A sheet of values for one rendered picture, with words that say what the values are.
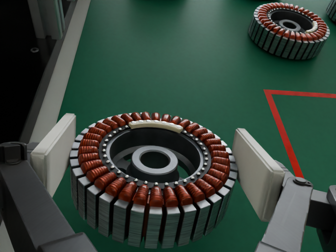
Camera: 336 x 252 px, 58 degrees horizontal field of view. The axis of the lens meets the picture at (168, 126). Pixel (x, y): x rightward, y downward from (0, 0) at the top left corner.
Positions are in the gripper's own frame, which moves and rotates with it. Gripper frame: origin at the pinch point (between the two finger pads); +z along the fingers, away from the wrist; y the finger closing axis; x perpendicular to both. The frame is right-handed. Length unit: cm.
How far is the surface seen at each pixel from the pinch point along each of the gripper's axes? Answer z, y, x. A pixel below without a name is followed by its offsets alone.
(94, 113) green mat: 13.4, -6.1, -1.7
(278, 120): 14.3, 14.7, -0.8
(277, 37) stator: 24.0, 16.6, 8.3
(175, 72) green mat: 20.6, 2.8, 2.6
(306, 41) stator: 23.2, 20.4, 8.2
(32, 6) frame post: 19.1, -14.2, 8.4
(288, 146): 11.0, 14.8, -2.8
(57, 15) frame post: 19.9, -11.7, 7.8
